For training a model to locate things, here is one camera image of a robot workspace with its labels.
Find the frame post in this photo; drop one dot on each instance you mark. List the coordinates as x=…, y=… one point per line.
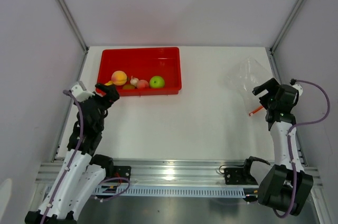
x=72, y=24
x=293, y=14

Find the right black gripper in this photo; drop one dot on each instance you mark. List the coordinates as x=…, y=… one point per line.
x=270, y=85

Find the large orange peach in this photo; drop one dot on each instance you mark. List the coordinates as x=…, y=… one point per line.
x=119, y=78

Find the yellow lemon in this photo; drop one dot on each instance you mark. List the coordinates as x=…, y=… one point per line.
x=109, y=83

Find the garlic bulb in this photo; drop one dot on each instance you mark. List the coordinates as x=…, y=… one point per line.
x=134, y=81

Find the red plastic bin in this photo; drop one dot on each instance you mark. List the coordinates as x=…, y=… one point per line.
x=143, y=64

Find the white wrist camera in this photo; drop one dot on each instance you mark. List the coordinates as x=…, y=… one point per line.
x=80, y=92
x=297, y=86

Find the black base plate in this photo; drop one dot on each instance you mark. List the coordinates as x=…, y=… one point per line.
x=121, y=172
x=236, y=175

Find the left frame post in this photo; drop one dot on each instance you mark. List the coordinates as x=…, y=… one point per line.
x=72, y=24

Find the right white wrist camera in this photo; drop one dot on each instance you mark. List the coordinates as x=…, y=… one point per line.
x=297, y=86

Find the perforated cable tray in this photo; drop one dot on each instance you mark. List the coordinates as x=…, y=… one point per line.
x=185, y=191

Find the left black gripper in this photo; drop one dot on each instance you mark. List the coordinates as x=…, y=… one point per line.
x=111, y=91

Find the green apple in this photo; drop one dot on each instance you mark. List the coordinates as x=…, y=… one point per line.
x=157, y=82

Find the brown kiwi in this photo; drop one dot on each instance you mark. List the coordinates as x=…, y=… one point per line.
x=128, y=87

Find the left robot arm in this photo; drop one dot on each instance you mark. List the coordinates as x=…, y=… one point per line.
x=82, y=170

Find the small pink peach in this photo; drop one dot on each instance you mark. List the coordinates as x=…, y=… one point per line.
x=142, y=84

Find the right frame post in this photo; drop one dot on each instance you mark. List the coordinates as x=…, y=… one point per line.
x=293, y=14

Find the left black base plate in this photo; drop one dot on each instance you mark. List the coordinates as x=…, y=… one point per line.
x=121, y=172

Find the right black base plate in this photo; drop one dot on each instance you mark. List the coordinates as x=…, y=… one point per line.
x=236, y=175

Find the clear zip top bag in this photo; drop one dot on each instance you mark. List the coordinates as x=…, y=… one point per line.
x=243, y=77

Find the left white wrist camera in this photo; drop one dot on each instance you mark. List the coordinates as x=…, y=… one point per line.
x=80, y=92

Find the aluminium rail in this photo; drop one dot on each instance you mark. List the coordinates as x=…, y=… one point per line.
x=167, y=172

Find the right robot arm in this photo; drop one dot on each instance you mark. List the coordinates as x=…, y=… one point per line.
x=283, y=186

